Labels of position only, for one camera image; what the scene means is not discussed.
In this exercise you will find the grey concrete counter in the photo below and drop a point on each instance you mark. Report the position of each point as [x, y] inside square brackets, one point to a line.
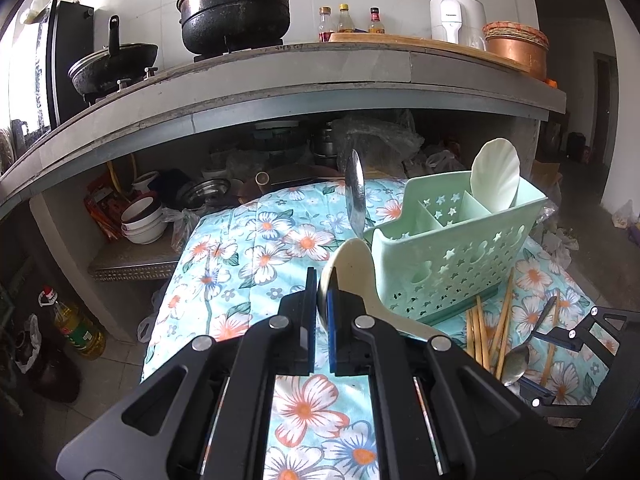
[263, 84]

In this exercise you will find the large steel spoon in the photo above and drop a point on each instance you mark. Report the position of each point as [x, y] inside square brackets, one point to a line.
[355, 195]

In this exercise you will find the small steel spoon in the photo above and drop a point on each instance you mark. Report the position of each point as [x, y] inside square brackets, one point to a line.
[517, 360]

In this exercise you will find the large black stock pot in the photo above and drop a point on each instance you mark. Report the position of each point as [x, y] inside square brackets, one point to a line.
[215, 27]

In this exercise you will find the black wok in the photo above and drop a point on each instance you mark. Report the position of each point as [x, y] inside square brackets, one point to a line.
[97, 75]

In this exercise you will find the yellow cap sauce bottle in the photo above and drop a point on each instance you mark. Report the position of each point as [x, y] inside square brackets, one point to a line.
[344, 20]

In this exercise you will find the red cap sauce bottle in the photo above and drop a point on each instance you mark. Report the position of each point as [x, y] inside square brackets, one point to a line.
[376, 26]

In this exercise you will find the mint green utensil caddy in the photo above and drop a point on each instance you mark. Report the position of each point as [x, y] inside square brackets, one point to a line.
[446, 248]

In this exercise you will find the wooden cutting board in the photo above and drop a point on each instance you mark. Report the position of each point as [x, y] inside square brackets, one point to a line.
[422, 43]

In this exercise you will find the copper pot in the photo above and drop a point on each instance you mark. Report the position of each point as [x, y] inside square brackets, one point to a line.
[521, 43]

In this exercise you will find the dark vinegar bottle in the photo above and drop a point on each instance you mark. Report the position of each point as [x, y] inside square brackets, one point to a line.
[325, 27]

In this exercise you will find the steel bowl under counter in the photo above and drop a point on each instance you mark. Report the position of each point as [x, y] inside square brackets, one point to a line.
[210, 193]

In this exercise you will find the stack of white bowls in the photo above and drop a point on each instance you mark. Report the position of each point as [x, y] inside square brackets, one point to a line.
[142, 222]

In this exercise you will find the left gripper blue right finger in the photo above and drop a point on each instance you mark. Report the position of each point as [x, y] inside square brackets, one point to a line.
[437, 414]

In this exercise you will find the white electric kettle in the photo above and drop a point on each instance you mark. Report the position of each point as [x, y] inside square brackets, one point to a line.
[458, 22]

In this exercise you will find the cooking oil bottle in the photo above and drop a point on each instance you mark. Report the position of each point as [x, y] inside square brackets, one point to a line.
[79, 330]

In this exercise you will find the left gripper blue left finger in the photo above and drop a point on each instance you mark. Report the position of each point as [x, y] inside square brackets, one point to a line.
[204, 414]

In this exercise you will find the white shell rice paddle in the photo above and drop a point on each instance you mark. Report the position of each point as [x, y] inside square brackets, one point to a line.
[495, 175]

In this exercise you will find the cream rice spoon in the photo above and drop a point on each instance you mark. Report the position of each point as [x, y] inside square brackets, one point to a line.
[355, 273]

